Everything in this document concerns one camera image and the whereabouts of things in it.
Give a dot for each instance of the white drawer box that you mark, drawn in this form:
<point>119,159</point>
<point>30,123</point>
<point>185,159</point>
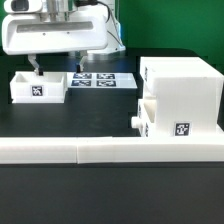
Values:
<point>28,87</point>
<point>144,121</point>

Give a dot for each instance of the white front drawer box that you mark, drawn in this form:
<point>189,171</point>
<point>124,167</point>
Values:
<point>144,121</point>

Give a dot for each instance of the white marker base plate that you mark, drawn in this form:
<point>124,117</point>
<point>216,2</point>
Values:
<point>101,80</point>

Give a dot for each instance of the white L-shaped fence rail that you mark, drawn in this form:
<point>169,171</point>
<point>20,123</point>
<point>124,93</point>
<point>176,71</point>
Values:
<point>74,150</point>

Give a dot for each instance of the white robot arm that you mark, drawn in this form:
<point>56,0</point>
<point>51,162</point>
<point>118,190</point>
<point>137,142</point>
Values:
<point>112,25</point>

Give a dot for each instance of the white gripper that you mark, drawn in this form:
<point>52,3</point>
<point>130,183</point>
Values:
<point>51,26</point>

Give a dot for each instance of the white drawer cabinet frame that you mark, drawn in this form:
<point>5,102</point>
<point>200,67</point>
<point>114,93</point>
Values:
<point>187,91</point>

